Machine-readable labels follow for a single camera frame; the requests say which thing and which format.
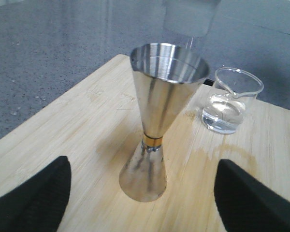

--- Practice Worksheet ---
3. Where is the steel hourglass jigger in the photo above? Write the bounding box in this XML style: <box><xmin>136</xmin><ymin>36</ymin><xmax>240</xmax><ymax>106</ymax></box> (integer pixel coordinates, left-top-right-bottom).
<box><xmin>119</xmin><ymin>43</ymin><xmax>209</xmax><ymax>202</ymax></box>

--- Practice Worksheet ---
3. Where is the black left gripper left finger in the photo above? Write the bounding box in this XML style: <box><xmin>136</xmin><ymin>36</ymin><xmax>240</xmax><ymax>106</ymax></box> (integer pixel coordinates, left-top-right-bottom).
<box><xmin>0</xmin><ymin>156</ymin><xmax>71</xmax><ymax>232</ymax></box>

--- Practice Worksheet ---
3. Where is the wooden cutting board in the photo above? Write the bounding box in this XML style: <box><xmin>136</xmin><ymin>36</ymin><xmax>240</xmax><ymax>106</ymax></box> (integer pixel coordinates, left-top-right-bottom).
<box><xmin>0</xmin><ymin>55</ymin><xmax>290</xmax><ymax>232</ymax></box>

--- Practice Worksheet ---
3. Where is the glass beaker with liquid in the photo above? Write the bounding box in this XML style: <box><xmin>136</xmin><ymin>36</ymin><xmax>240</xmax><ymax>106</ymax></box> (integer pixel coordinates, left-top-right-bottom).
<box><xmin>201</xmin><ymin>67</ymin><xmax>264</xmax><ymax>134</ymax></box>

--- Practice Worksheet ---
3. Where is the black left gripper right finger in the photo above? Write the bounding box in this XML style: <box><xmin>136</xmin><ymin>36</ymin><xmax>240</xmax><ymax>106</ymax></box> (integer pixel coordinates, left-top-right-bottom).
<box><xmin>214</xmin><ymin>159</ymin><xmax>290</xmax><ymax>232</ymax></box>

